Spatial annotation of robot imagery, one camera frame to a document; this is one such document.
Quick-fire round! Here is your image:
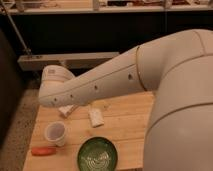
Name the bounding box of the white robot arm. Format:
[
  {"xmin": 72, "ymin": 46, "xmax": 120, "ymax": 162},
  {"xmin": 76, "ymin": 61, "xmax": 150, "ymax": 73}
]
[{"xmin": 38, "ymin": 29, "xmax": 213, "ymax": 171}]

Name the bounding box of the white folded cloth piece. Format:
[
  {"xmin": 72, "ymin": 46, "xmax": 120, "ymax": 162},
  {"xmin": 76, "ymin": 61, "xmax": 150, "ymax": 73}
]
[{"xmin": 89, "ymin": 108, "xmax": 104, "ymax": 127}]

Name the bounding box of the small white box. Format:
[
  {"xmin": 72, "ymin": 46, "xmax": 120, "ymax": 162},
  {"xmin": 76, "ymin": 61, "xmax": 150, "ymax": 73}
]
[{"xmin": 59, "ymin": 105, "xmax": 75, "ymax": 117}]

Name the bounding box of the clear plastic cup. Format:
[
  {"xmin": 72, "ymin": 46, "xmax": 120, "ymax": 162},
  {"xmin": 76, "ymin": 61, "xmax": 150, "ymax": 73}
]
[{"xmin": 44, "ymin": 121, "xmax": 66, "ymax": 147}]

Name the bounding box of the metal diagonal pole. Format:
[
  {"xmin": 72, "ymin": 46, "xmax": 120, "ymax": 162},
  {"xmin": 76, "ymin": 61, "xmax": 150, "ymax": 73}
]
[{"xmin": 2, "ymin": 4, "xmax": 32, "ymax": 58}]

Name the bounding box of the orange carrot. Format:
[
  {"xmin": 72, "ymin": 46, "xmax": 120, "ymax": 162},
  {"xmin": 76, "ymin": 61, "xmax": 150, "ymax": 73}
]
[{"xmin": 31, "ymin": 147, "xmax": 56, "ymax": 156}]

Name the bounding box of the wooden shelf with items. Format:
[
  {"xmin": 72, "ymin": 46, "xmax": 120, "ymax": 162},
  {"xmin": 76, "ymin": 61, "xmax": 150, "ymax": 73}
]
[{"xmin": 0, "ymin": 0, "xmax": 213, "ymax": 15}]

